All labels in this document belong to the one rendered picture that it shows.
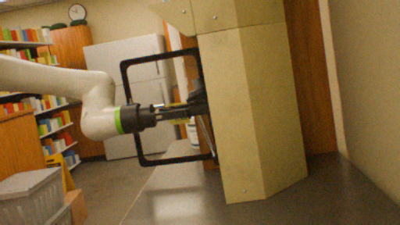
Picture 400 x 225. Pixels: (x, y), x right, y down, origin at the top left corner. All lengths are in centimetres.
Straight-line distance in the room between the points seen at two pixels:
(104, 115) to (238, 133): 42
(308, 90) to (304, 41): 17
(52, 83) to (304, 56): 84
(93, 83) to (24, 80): 20
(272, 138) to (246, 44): 27
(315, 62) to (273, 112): 38
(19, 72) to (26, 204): 197
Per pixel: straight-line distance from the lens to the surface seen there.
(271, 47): 116
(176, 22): 108
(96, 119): 125
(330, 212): 103
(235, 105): 108
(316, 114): 149
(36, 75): 129
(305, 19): 146
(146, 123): 123
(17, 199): 317
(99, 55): 626
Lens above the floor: 135
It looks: 8 degrees down
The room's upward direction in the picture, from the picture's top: 10 degrees counter-clockwise
